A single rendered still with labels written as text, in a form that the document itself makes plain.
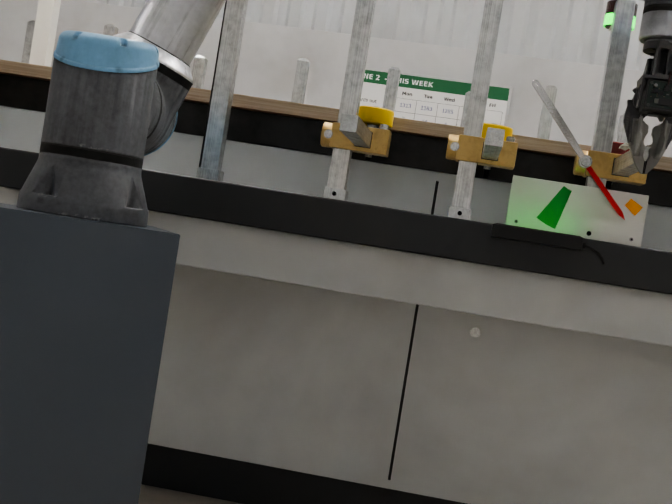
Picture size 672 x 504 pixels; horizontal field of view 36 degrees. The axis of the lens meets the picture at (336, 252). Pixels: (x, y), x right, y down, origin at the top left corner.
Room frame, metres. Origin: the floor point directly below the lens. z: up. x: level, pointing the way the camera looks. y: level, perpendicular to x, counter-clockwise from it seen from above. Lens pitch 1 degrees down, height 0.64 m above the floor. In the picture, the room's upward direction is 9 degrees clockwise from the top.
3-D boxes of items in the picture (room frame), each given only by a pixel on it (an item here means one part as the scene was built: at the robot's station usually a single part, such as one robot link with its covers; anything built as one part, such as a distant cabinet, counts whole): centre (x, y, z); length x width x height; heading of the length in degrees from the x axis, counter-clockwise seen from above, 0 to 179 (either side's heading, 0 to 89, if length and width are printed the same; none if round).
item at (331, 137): (2.10, 0.00, 0.83); 0.14 x 0.06 x 0.05; 83
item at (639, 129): (1.72, -0.46, 0.86); 0.06 x 0.03 x 0.09; 173
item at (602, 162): (2.04, -0.50, 0.85); 0.14 x 0.06 x 0.05; 83
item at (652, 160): (1.72, -0.50, 0.86); 0.06 x 0.03 x 0.09; 173
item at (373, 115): (2.22, -0.04, 0.85); 0.08 x 0.08 x 0.11
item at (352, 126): (2.02, -0.01, 0.83); 0.44 x 0.03 x 0.04; 173
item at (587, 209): (2.02, -0.45, 0.75); 0.26 x 0.01 x 0.10; 83
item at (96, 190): (1.55, 0.38, 0.65); 0.19 x 0.19 x 0.10
